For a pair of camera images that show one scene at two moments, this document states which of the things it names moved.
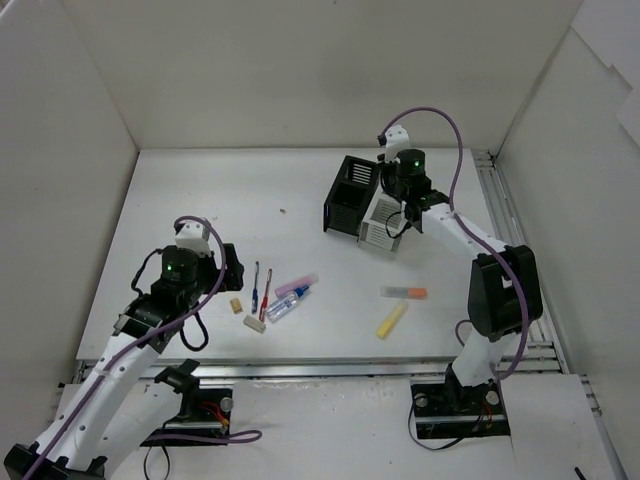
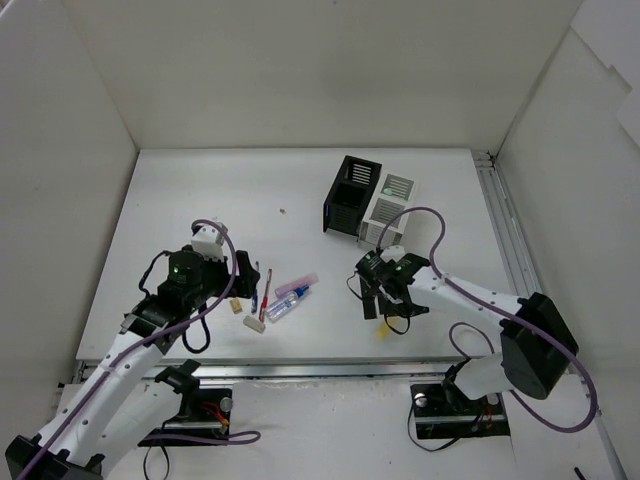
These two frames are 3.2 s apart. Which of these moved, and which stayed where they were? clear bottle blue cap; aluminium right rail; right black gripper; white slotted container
Moved: right black gripper
Stayed: white slotted container; clear bottle blue cap; aluminium right rail
